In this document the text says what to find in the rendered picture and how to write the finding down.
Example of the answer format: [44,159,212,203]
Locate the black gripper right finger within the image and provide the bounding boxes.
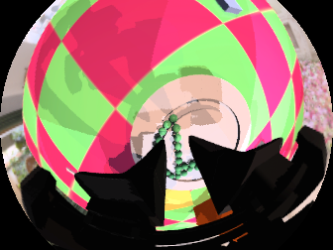
[187,136,284,215]

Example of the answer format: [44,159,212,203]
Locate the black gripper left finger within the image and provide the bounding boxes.
[74,140,167,227]

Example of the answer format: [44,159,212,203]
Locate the white round tray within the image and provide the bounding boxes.
[131,74,251,191]

